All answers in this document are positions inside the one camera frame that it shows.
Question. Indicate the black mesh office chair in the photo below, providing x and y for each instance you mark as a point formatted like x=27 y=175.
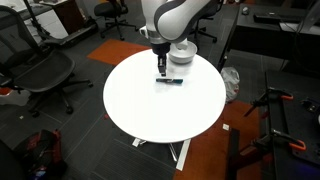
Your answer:
x=43 y=71

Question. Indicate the white plastic bag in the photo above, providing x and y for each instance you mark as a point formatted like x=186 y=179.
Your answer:
x=230 y=81

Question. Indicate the teal dry erase marker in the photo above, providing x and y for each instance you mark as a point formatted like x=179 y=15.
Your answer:
x=170 y=80

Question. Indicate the small black device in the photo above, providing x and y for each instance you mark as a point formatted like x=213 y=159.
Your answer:
x=310 y=105

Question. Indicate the black keyboard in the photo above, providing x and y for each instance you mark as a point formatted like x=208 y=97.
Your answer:
x=270 y=17

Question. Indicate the white table base legs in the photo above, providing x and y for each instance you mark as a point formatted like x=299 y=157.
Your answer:
x=183 y=155

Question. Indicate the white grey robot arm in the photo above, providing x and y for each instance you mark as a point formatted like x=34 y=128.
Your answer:
x=176 y=18

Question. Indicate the red black backpack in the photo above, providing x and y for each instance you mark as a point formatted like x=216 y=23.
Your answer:
x=41 y=150

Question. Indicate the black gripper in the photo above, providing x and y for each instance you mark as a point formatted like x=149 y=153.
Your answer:
x=161 y=51

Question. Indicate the small white floor tag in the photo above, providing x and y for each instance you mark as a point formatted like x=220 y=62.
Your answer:
x=226 y=127

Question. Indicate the black padded office chair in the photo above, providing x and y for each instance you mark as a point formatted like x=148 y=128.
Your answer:
x=203 y=30

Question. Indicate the white desk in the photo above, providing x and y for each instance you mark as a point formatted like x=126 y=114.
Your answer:
x=50 y=21

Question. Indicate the brown wooden cabinet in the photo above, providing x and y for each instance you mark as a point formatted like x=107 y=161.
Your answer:
x=68 y=15

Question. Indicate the grey laptop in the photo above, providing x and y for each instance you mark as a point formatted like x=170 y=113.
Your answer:
x=308 y=21

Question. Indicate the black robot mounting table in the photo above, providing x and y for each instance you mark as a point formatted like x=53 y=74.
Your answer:
x=293 y=130

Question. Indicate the white round bowl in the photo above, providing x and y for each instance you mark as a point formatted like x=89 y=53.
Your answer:
x=185 y=55

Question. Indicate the black office desk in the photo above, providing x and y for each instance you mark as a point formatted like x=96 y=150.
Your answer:
x=260 y=36

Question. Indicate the grey computer mouse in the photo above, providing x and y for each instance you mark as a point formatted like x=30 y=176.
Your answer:
x=245 y=10

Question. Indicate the black office chair orange back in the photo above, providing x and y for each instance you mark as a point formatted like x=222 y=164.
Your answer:
x=110 y=9

